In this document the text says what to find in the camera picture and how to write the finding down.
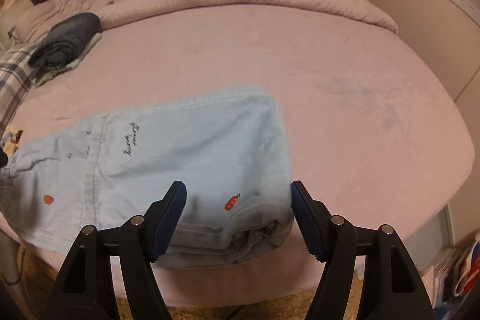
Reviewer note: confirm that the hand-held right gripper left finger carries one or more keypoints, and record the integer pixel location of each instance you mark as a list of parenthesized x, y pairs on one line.
[(168, 222)]

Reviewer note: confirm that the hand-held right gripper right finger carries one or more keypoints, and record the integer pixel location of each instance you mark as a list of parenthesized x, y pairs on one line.
[(305, 222)]

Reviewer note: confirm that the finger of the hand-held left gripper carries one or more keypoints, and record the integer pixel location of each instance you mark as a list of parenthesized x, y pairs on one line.
[(3, 158)]

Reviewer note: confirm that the light blue strawberry pants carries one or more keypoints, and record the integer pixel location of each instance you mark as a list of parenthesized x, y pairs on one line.
[(168, 155)]

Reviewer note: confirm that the yellow patterned cloth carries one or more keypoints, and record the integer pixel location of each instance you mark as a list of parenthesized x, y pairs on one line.
[(11, 140)]

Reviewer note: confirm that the plaid pillow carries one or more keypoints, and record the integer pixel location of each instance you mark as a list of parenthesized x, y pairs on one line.
[(13, 76)]

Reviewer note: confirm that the beige shaggy rug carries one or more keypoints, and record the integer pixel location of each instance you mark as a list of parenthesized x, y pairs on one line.
[(33, 286)]

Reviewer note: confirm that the folded light green cloth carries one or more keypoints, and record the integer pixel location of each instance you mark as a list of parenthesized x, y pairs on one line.
[(84, 52)]

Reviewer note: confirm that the folded dark blue clothes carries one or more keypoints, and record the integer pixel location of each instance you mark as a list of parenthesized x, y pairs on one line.
[(67, 37)]

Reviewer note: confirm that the stack of books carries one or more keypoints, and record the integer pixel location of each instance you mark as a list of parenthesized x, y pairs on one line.
[(440, 275)]

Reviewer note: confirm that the beige pillow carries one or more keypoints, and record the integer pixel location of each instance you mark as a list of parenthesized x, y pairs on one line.
[(15, 14)]

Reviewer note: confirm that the colourful printed bag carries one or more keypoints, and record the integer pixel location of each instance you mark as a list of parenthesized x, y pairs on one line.
[(468, 267)]

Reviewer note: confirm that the pink quilt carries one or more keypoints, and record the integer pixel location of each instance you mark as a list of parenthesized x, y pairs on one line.
[(262, 1)]

